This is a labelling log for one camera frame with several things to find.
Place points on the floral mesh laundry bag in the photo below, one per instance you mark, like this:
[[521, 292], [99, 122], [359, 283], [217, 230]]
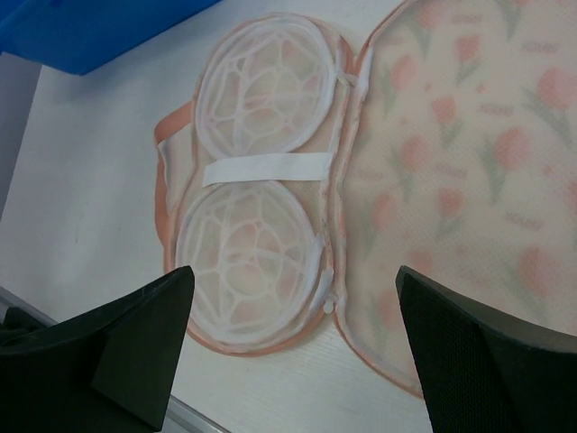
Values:
[[302, 175]]

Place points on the aluminium mounting rail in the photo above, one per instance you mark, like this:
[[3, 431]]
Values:
[[90, 361]]

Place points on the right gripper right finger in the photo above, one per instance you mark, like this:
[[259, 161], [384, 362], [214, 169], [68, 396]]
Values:
[[483, 370]]

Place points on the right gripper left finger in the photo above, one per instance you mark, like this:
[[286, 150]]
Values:
[[103, 347]]

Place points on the blue plastic bin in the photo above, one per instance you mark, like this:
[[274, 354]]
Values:
[[78, 36]]

